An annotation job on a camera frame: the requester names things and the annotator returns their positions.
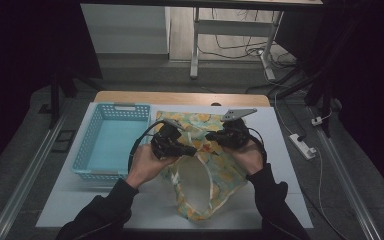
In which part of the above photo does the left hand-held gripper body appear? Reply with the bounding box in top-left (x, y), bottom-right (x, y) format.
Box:
top-left (151, 119), bottom-right (185, 160)

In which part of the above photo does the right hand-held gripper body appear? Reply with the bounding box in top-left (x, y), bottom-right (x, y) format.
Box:
top-left (220, 108), bottom-right (258, 150)

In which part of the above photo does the orange floral cloth bag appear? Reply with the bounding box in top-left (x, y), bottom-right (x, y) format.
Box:
top-left (155, 110), bottom-right (249, 223)

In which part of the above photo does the light blue plastic basket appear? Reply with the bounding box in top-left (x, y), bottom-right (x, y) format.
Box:
top-left (71, 102), bottom-right (152, 183)

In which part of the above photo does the person's right hand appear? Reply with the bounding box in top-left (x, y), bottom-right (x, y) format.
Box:
top-left (222, 139), bottom-right (265, 176)

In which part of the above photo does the person's left hand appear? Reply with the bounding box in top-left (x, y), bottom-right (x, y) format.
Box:
top-left (125, 143), bottom-right (178, 190)

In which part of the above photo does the wooden table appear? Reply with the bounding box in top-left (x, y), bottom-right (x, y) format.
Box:
top-left (93, 90), bottom-right (271, 108)

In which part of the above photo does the white power strip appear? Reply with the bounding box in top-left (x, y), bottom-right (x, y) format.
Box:
top-left (288, 133), bottom-right (318, 161)

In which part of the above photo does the white table mat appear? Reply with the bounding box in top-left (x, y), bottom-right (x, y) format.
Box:
top-left (35, 102), bottom-right (314, 231)

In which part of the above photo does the black metal stand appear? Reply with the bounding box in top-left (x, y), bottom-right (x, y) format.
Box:
top-left (273, 66), bottom-right (343, 138)
top-left (48, 66), bottom-right (104, 129)

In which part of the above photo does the white-legged desk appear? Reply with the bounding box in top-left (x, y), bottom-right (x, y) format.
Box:
top-left (79, 0), bottom-right (324, 81)

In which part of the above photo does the grey cabinet panel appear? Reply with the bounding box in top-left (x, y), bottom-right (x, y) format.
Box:
top-left (80, 3), bottom-right (171, 55)

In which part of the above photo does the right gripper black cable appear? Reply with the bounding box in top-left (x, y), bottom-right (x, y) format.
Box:
top-left (246, 127), bottom-right (268, 164)

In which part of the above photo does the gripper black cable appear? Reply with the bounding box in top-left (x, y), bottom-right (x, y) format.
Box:
top-left (127, 119), bottom-right (166, 174)
top-left (246, 127), bottom-right (268, 164)

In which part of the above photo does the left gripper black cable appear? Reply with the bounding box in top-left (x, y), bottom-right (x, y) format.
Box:
top-left (127, 119), bottom-right (166, 174)

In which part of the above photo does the black plug with cable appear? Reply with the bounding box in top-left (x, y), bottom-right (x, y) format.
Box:
top-left (279, 98), bottom-right (308, 143)

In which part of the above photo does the bundle of black floor cables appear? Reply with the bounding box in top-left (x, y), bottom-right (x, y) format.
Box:
top-left (198, 8), bottom-right (298, 68)

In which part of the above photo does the white power strip cable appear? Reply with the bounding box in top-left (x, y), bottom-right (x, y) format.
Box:
top-left (314, 146), bottom-right (348, 240)

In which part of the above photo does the black floor frame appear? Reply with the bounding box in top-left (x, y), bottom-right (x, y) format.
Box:
top-left (51, 129), bottom-right (78, 154)

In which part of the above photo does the metal floor rail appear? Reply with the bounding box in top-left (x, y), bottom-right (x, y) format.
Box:
top-left (308, 106), bottom-right (383, 240)
top-left (0, 113), bottom-right (68, 240)

